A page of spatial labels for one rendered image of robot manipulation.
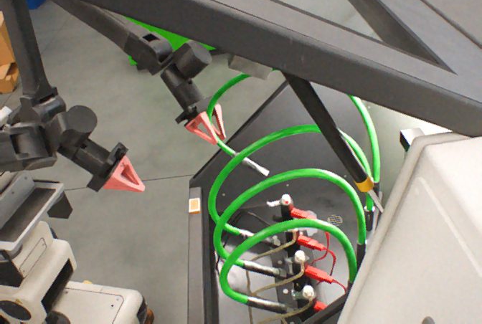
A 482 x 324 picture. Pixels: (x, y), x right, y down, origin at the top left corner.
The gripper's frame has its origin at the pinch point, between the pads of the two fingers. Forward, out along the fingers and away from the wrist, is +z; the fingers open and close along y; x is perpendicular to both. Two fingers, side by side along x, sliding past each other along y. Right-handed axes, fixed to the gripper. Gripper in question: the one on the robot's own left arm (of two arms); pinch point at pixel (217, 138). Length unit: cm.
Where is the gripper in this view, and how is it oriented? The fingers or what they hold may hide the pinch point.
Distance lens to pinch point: 103.8
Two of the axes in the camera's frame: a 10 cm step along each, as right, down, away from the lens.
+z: 5.7, 8.2, -0.3
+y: 5.8, -3.7, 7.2
